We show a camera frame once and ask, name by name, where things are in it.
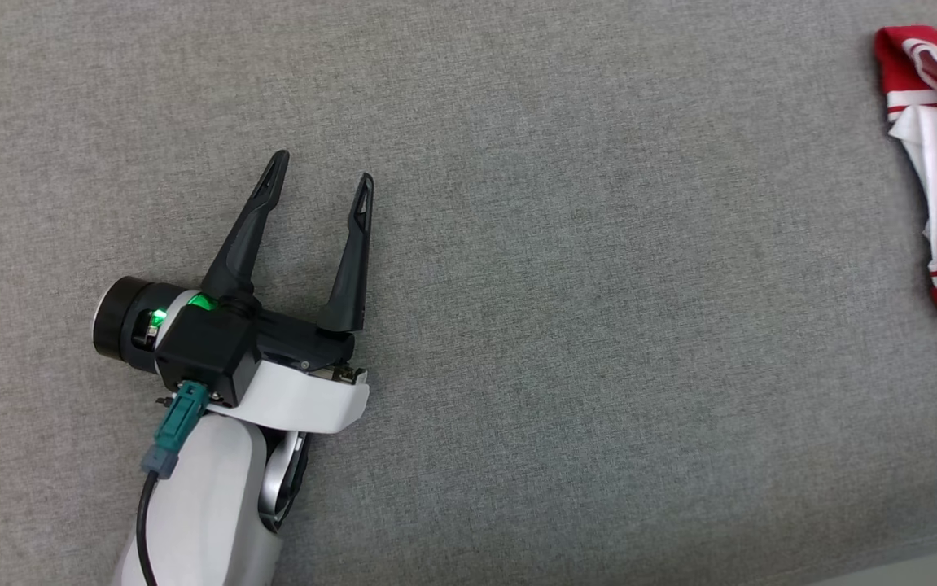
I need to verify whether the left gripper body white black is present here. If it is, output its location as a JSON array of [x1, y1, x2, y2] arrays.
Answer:
[[93, 277, 371, 435]]

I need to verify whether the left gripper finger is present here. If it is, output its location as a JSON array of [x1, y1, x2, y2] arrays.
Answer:
[[200, 149, 291, 301], [317, 172, 375, 334]]

